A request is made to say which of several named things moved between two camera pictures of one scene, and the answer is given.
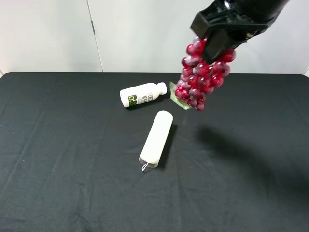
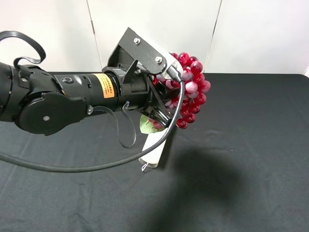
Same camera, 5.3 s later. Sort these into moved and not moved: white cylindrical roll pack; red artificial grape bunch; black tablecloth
Moved: red artificial grape bunch
Not moved: black tablecloth; white cylindrical roll pack
